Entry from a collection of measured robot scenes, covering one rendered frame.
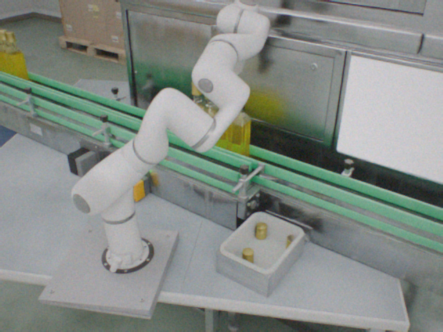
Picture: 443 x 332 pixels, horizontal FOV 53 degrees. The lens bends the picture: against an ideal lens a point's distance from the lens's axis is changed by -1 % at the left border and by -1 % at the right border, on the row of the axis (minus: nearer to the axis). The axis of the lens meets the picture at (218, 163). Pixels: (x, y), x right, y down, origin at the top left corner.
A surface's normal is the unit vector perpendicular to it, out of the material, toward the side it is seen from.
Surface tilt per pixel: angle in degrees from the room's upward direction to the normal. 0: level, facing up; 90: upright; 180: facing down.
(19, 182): 0
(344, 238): 90
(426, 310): 90
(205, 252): 0
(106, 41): 89
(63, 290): 3
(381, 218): 90
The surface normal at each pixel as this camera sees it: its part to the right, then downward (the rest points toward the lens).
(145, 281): -0.06, -0.85
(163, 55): -0.57, 0.44
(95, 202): -0.36, 0.60
